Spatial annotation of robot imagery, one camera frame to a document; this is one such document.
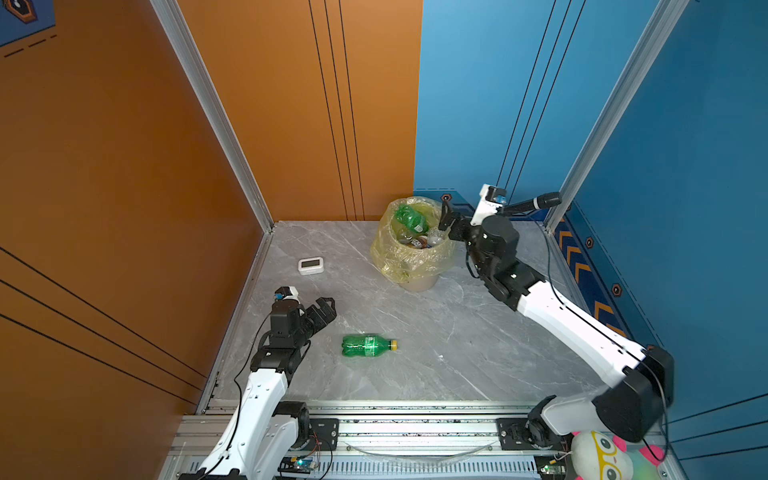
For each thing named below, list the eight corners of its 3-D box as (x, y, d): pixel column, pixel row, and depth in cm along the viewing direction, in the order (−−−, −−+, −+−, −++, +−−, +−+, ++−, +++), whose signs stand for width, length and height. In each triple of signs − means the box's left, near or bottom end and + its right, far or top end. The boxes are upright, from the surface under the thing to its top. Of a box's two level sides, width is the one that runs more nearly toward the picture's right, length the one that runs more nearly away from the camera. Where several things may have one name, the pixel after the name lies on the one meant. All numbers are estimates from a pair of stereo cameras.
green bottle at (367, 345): (343, 359, 88) (340, 351, 83) (345, 343, 91) (342, 334, 86) (398, 359, 88) (398, 351, 83) (398, 343, 91) (398, 334, 86)
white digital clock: (298, 274, 107) (296, 269, 105) (301, 262, 111) (299, 257, 109) (322, 274, 107) (321, 269, 105) (325, 262, 111) (323, 257, 109)
